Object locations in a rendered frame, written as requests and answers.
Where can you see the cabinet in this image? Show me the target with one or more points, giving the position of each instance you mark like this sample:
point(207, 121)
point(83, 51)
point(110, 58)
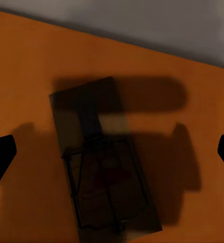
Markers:
point(174, 108)

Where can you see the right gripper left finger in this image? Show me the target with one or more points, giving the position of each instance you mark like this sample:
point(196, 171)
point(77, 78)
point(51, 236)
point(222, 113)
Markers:
point(8, 150)

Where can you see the mousetrap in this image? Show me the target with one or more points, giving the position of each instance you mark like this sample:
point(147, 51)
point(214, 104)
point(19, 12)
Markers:
point(109, 194)

